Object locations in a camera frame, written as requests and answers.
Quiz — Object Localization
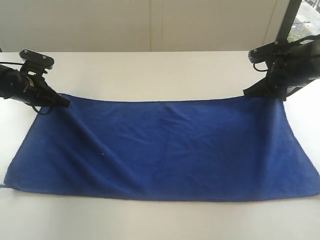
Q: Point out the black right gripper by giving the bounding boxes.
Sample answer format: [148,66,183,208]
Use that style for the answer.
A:
[242,39,320,99]

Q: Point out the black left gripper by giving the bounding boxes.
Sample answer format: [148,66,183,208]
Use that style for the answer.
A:
[0,65,70,108]

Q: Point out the blue towel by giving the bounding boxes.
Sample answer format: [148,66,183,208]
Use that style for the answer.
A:
[3,95,320,202]

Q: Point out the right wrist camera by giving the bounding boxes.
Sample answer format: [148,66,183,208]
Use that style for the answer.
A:
[248,34,320,72]

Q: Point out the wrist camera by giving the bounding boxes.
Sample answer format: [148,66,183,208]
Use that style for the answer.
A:
[19,49,55,77]
[248,34,320,72]

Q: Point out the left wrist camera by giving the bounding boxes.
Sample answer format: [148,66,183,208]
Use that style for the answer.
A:
[19,49,55,77]

